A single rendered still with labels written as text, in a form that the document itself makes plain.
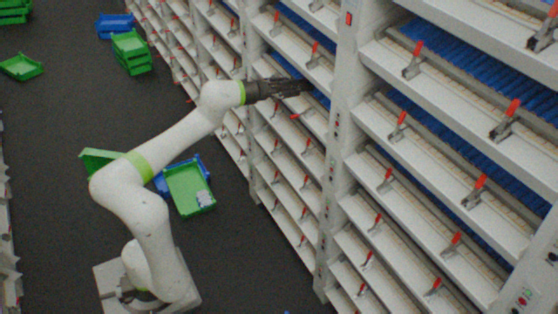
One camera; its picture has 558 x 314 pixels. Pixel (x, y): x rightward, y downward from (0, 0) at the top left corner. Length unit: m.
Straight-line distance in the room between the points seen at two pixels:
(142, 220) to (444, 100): 0.84
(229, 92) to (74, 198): 1.54
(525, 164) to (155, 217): 0.92
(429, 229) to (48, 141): 2.58
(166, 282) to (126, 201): 0.37
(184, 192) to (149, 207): 1.28
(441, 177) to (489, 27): 0.40
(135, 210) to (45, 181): 1.72
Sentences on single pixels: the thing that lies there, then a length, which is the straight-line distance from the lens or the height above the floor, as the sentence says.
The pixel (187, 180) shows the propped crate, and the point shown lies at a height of 0.08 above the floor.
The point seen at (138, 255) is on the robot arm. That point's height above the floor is 0.55.
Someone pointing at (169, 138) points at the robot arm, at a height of 0.95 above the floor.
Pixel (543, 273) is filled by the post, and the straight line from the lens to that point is 1.05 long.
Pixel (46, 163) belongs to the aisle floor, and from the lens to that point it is 3.13.
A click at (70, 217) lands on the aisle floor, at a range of 2.72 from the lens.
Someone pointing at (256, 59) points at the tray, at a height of 0.92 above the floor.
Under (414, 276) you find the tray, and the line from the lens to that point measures 1.46.
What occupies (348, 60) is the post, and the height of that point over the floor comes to 1.25.
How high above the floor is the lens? 1.88
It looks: 42 degrees down
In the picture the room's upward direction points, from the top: straight up
